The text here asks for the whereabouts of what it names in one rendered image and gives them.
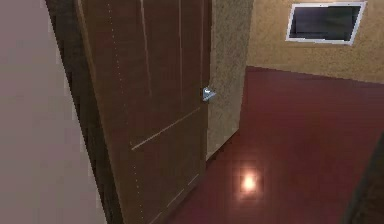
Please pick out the brown wooden room door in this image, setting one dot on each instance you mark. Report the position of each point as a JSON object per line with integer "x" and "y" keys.
{"x": 150, "y": 100}

